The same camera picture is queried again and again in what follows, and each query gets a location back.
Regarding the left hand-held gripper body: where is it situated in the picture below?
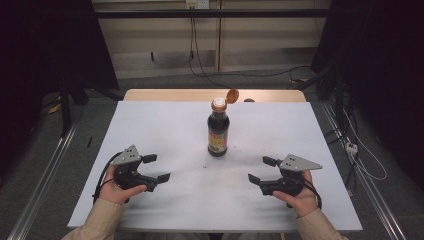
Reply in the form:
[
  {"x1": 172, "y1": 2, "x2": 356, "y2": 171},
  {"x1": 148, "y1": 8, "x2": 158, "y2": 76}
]
[{"x1": 111, "y1": 144, "x2": 158, "y2": 193}]

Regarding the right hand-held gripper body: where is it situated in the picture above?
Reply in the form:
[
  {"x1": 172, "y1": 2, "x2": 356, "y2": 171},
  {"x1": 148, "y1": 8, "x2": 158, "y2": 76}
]
[{"x1": 261, "y1": 153, "x2": 324, "y2": 198}]

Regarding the dark sauce bottle orange cap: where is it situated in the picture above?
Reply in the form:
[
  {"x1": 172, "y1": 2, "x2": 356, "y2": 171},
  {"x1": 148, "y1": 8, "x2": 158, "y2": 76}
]
[{"x1": 206, "y1": 88, "x2": 241, "y2": 158}]

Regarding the person's left hand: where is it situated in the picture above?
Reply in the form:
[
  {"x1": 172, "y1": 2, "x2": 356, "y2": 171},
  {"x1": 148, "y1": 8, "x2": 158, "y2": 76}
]
[{"x1": 98, "y1": 165, "x2": 148, "y2": 206}]

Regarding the person's right hand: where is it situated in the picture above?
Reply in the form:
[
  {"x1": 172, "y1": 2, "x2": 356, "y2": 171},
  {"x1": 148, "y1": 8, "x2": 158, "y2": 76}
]
[{"x1": 272, "y1": 170, "x2": 320, "y2": 219}]

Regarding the white board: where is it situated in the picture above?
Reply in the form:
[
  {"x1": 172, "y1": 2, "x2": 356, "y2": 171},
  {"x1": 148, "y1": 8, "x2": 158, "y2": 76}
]
[{"x1": 67, "y1": 100, "x2": 364, "y2": 234}]

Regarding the white power strip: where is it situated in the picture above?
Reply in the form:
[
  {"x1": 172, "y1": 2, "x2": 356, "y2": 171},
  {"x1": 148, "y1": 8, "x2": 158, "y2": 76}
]
[{"x1": 345, "y1": 141, "x2": 359, "y2": 156}]

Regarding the wooden table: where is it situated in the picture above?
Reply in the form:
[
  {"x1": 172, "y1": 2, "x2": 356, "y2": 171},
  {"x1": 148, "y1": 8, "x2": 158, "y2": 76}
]
[{"x1": 123, "y1": 88, "x2": 307, "y2": 103}]

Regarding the black metal stand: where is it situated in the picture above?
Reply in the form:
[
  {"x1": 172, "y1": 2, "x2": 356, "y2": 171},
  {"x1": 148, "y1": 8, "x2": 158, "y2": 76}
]
[{"x1": 58, "y1": 75, "x2": 73, "y2": 138}]

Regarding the black curtain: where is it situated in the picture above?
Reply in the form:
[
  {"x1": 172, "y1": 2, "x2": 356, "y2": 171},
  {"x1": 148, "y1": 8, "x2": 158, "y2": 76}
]
[
  {"x1": 310, "y1": 0, "x2": 424, "y2": 192},
  {"x1": 0, "y1": 0, "x2": 120, "y2": 183}
]

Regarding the black horizontal bar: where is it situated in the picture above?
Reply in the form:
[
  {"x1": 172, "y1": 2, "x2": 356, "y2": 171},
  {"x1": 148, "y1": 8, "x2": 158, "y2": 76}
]
[{"x1": 94, "y1": 8, "x2": 335, "y2": 20}]

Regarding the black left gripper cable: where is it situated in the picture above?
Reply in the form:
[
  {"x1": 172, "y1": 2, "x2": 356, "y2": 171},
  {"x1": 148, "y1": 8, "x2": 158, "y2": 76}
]
[{"x1": 92, "y1": 151, "x2": 123, "y2": 205}]

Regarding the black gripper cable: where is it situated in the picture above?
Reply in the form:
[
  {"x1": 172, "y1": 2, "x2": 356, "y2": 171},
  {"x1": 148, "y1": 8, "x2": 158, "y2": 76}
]
[
  {"x1": 92, "y1": 151, "x2": 123, "y2": 205},
  {"x1": 301, "y1": 181, "x2": 323, "y2": 210}
]

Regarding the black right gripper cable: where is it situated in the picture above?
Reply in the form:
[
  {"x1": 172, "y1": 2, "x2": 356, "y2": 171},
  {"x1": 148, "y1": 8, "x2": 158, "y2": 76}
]
[{"x1": 301, "y1": 181, "x2": 323, "y2": 210}]

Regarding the bundle of black cables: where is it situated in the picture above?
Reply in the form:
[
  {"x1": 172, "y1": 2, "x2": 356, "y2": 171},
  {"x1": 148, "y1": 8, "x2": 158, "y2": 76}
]
[{"x1": 324, "y1": 74, "x2": 360, "y2": 188}]

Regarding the metal floor rail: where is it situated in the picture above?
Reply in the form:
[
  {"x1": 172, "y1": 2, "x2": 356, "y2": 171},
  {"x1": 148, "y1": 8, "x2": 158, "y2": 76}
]
[
  {"x1": 6, "y1": 122, "x2": 80, "y2": 240},
  {"x1": 320, "y1": 100, "x2": 408, "y2": 240}
]

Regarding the white cable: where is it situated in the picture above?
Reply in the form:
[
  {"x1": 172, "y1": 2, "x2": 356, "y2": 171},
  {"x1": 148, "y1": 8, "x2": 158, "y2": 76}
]
[{"x1": 342, "y1": 107, "x2": 389, "y2": 182}]

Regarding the long black floor cable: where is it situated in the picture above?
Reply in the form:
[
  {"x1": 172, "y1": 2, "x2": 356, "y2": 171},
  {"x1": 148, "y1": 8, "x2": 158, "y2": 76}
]
[{"x1": 187, "y1": 16, "x2": 314, "y2": 90}]

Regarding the wooden wall post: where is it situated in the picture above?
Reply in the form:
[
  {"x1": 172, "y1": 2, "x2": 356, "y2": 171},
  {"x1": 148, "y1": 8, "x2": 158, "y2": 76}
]
[{"x1": 214, "y1": 0, "x2": 224, "y2": 73}]

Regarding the white wall socket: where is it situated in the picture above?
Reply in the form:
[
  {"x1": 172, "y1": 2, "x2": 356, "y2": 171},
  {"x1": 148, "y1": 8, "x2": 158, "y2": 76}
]
[{"x1": 185, "y1": 0, "x2": 211, "y2": 10}]

